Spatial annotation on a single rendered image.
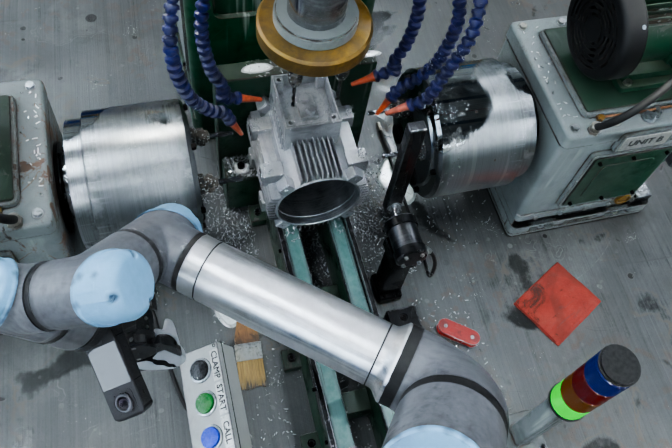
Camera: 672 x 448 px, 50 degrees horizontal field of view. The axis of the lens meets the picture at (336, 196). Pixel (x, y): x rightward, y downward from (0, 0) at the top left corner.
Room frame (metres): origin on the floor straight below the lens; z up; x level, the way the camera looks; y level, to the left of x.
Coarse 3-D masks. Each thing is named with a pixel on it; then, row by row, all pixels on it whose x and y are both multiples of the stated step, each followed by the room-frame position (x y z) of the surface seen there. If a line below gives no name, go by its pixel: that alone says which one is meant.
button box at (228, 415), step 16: (192, 352) 0.33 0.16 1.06; (208, 352) 0.34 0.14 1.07; (224, 352) 0.34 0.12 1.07; (208, 368) 0.31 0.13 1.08; (224, 368) 0.32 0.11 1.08; (192, 384) 0.29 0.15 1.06; (208, 384) 0.29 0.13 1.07; (224, 384) 0.29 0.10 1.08; (192, 400) 0.27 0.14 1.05; (224, 400) 0.27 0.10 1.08; (240, 400) 0.28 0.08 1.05; (192, 416) 0.24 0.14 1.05; (208, 416) 0.25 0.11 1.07; (224, 416) 0.25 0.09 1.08; (240, 416) 0.26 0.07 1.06; (192, 432) 0.22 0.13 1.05; (224, 432) 0.23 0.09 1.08; (240, 432) 0.23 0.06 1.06
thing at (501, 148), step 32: (480, 64) 0.95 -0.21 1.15; (416, 96) 0.87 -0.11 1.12; (448, 96) 0.85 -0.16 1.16; (480, 96) 0.86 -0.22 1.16; (512, 96) 0.88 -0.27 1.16; (448, 128) 0.79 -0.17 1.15; (480, 128) 0.81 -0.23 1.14; (512, 128) 0.83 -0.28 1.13; (448, 160) 0.75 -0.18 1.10; (480, 160) 0.78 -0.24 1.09; (512, 160) 0.80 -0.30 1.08; (416, 192) 0.77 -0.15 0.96; (448, 192) 0.75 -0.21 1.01
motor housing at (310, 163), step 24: (264, 144) 0.73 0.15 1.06; (312, 144) 0.73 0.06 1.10; (336, 144) 0.75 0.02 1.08; (288, 168) 0.68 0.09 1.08; (312, 168) 0.68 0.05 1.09; (336, 168) 0.69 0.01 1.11; (264, 192) 0.66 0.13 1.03; (312, 192) 0.73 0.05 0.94; (336, 192) 0.73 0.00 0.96; (360, 192) 0.70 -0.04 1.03; (288, 216) 0.66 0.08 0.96; (312, 216) 0.68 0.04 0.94; (336, 216) 0.68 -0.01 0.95
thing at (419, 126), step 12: (408, 132) 0.69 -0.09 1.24; (420, 132) 0.69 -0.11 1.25; (408, 144) 0.69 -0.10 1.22; (420, 144) 0.69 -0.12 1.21; (408, 156) 0.69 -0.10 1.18; (396, 168) 0.69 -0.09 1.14; (408, 168) 0.69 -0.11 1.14; (396, 180) 0.69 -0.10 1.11; (408, 180) 0.70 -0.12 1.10; (396, 192) 0.69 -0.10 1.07; (384, 204) 0.70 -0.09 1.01
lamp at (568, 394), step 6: (570, 378) 0.40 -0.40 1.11; (564, 384) 0.39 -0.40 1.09; (570, 384) 0.39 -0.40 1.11; (564, 390) 0.39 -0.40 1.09; (570, 390) 0.38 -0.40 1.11; (564, 396) 0.38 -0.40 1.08; (570, 396) 0.37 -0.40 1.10; (576, 396) 0.37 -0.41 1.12; (570, 402) 0.37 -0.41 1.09; (576, 402) 0.37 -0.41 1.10; (582, 402) 0.36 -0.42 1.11; (570, 408) 0.37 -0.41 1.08; (576, 408) 0.36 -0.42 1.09; (582, 408) 0.36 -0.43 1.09; (588, 408) 0.36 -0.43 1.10; (594, 408) 0.37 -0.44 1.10
